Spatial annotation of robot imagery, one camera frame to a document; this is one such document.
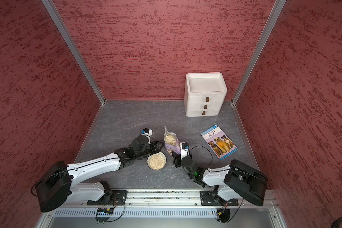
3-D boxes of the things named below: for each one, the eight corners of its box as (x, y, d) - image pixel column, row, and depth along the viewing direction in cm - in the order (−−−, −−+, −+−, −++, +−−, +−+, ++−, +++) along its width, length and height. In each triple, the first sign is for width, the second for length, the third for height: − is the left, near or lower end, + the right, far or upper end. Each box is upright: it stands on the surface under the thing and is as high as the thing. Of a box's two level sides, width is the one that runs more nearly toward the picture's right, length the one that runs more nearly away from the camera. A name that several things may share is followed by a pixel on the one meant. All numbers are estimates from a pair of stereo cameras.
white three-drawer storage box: (185, 117, 112) (188, 92, 91) (184, 98, 127) (186, 72, 106) (219, 117, 112) (229, 92, 92) (214, 98, 127) (222, 72, 106)
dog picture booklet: (220, 160, 90) (221, 159, 88) (200, 134, 102) (200, 132, 101) (237, 149, 95) (238, 148, 93) (216, 126, 107) (217, 124, 105)
